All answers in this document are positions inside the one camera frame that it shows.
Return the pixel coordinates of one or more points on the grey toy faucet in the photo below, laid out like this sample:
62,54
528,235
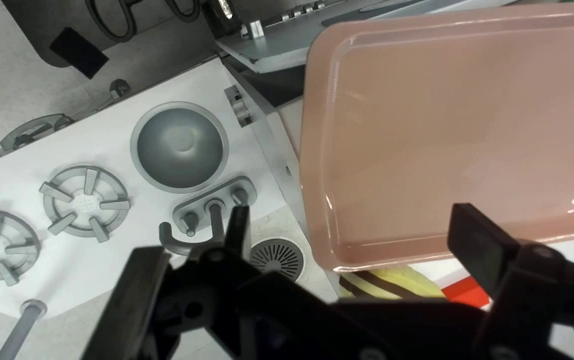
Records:
207,212

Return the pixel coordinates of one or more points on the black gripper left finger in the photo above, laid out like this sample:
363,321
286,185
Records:
125,328

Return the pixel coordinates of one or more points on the pink plastic tray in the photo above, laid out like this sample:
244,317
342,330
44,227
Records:
405,118

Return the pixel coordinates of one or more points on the white toy kitchen counter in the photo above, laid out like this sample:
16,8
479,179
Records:
75,270

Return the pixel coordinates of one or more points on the black perforated board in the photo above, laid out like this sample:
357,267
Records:
55,26

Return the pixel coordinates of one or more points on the grey counter leg pole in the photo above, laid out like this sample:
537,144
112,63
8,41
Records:
31,312

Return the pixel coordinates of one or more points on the grey toy sink bowl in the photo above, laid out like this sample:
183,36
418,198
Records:
179,146

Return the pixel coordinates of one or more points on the yellow black striped ball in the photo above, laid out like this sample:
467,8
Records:
397,283

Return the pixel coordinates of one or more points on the grey toy stove burner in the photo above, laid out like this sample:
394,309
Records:
85,202

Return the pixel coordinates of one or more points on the red toy block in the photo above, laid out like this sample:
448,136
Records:
468,292

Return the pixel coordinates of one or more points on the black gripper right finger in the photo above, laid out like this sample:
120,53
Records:
480,246

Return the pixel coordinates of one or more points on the small black block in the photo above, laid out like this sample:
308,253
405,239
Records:
79,53

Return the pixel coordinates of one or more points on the black scissors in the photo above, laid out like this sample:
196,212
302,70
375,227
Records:
125,18

